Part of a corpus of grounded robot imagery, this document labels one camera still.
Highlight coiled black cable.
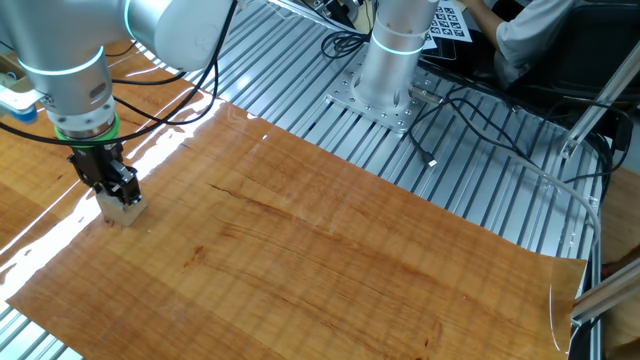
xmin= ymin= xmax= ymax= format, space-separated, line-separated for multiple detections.
xmin=319 ymin=29 xmax=374 ymax=60

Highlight person in grey shirt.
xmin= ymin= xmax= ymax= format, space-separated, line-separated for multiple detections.
xmin=493 ymin=0 xmax=591 ymax=89

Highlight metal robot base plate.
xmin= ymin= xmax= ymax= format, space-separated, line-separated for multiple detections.
xmin=325 ymin=53 xmax=445 ymax=135

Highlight black gripper cable loops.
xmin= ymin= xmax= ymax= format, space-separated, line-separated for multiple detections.
xmin=0 ymin=0 xmax=240 ymax=147

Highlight printed marker sheet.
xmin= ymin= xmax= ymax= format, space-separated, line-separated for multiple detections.
xmin=422 ymin=0 xmax=474 ymax=51

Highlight pale wooden cube block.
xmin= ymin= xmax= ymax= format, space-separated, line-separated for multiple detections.
xmin=94 ymin=192 xmax=149 ymax=229

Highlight metal cable connector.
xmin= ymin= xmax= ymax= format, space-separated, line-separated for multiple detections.
xmin=408 ymin=84 xmax=445 ymax=106

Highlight white blue wrist camera mount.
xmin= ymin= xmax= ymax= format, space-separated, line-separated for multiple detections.
xmin=0 ymin=83 xmax=40 ymax=125

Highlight bare human forearm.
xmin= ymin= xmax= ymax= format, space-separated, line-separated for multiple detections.
xmin=460 ymin=0 xmax=507 ymax=37

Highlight slanted aluminium frame profile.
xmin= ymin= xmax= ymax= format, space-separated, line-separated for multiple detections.
xmin=558 ymin=38 xmax=640 ymax=160
xmin=569 ymin=259 xmax=640 ymax=327

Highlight clear plastic tube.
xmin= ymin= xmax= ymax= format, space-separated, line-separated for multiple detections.
xmin=477 ymin=147 xmax=603 ymax=251

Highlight black USB cable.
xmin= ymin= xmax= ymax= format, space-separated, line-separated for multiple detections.
xmin=407 ymin=97 xmax=454 ymax=169

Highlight glossy wood grain mat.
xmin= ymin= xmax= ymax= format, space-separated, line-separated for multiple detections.
xmin=0 ymin=39 xmax=587 ymax=360

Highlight black office chair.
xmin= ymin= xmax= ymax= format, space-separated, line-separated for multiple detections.
xmin=509 ymin=0 xmax=640 ymax=121

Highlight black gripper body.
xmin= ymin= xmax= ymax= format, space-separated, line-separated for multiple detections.
xmin=67 ymin=143 xmax=138 ymax=189

